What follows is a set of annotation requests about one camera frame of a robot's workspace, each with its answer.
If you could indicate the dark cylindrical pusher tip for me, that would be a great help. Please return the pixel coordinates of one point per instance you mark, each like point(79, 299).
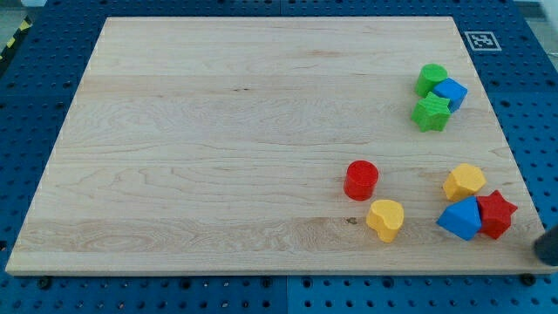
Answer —
point(545, 247)

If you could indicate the blue triangle block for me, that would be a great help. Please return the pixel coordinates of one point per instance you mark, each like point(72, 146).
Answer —
point(462, 218)

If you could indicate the red star block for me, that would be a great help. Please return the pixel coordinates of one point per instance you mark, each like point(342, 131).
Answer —
point(495, 214)

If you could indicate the yellow hexagon block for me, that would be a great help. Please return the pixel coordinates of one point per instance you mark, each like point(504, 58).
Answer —
point(463, 181)

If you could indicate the yellow heart block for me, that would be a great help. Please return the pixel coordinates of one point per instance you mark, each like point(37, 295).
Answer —
point(386, 217)

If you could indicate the green star block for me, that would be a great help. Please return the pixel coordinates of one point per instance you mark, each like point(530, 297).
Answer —
point(431, 113)

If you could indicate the blue cube block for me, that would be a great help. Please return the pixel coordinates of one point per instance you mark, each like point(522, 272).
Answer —
point(452, 90)

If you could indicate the red cylinder block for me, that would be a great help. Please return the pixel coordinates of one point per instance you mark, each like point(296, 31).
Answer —
point(360, 180)

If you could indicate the green cylinder block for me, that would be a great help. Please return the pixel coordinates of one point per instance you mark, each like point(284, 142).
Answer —
point(429, 76)

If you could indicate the white fiducial marker tag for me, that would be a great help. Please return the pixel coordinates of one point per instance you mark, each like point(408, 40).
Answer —
point(482, 41)

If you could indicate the wooden board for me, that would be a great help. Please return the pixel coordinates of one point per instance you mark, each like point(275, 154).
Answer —
point(207, 146)

